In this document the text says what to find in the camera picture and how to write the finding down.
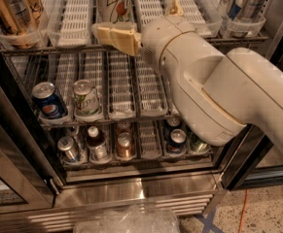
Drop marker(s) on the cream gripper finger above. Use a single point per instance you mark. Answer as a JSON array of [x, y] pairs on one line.
[[123, 36], [173, 8]]

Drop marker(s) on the white rounded gripper body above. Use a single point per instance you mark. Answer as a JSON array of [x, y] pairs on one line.
[[159, 38]]

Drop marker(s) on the white 7up zero can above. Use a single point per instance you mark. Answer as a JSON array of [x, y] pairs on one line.
[[114, 10]]

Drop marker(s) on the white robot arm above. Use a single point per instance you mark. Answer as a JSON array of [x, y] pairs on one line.
[[216, 94]]

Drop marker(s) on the blue silver tall can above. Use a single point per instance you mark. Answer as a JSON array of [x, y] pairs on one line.
[[241, 18]]

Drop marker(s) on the white green 7up can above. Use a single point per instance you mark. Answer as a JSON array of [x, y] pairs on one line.
[[86, 98]]

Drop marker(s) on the stainless steel fridge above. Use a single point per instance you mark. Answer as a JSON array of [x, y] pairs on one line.
[[189, 184]]

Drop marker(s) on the blue pepsi can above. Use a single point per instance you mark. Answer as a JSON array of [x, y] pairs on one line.
[[49, 100]]

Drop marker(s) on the copper brown can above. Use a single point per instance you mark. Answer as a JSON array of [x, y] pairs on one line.
[[125, 145]]

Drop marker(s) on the gold can top shelf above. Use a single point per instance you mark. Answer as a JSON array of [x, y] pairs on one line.
[[19, 23]]

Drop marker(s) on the dark blue can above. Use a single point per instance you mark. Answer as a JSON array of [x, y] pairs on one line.
[[176, 141]]

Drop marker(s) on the green can bottom shelf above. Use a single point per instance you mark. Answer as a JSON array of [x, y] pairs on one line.
[[197, 145]]

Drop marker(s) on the silver can bottom shelf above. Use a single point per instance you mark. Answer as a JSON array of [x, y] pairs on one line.
[[68, 146]]

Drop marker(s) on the glass fridge door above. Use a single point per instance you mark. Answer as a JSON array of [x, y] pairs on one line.
[[27, 165]]

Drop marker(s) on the dark bottle white cap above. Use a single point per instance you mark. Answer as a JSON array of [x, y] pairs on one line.
[[96, 143]]

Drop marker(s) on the clear plastic bag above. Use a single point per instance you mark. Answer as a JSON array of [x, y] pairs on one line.
[[131, 220]]

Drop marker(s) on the blue tape cross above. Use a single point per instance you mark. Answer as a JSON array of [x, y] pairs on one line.
[[208, 223]]

